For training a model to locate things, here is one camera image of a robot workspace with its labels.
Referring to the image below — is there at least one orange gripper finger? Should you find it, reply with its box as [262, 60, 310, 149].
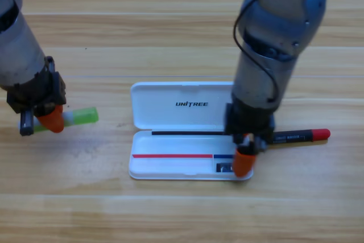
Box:
[233, 143, 258, 178]
[36, 105, 65, 134]

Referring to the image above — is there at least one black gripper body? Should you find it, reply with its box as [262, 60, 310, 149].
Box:
[6, 56, 68, 137]
[225, 96, 276, 153]

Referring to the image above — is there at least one dark blue eraser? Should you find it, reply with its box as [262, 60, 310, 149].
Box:
[216, 162, 234, 173]

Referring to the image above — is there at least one green and white highlighter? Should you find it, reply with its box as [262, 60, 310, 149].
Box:
[17, 106, 100, 134]

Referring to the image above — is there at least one red and black marker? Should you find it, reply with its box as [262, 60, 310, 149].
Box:
[268, 128, 331, 145]

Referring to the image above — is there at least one white Unitree pencil case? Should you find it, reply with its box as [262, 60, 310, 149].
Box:
[128, 81, 254, 182]

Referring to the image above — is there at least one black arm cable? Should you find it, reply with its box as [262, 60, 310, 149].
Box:
[233, 0, 305, 104]

